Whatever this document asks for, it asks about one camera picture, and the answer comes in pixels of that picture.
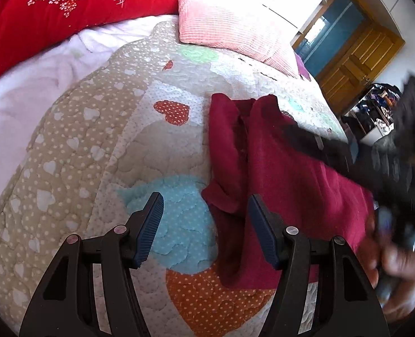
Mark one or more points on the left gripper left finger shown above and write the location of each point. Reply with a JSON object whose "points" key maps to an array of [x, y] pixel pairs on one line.
{"points": [[64, 302]]}

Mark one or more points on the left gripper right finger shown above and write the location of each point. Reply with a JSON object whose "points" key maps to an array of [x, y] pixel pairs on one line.
{"points": [[346, 304]]}

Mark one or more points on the dark red knit garment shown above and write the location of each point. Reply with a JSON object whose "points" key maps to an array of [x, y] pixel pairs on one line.
{"points": [[250, 155]]}

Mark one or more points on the cluttered clothes shelf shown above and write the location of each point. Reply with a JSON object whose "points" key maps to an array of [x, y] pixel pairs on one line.
{"points": [[371, 118]]}

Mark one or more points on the person's right hand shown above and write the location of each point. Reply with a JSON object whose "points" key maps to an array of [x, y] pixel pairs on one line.
{"points": [[374, 252]]}

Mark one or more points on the wooden door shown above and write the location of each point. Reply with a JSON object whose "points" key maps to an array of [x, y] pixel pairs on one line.
{"points": [[357, 64]]}

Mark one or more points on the patchwork heart bedspread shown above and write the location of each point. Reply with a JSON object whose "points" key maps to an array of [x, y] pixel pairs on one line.
{"points": [[137, 125]]}

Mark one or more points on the white fleece blanket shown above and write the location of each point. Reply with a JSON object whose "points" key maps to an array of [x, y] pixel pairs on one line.
{"points": [[31, 87]]}

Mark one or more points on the pink textured pillow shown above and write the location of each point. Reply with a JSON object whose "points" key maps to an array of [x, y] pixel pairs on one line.
{"points": [[242, 26]]}

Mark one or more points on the red floral quilt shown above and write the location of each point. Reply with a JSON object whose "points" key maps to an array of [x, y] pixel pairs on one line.
{"points": [[28, 27]]}

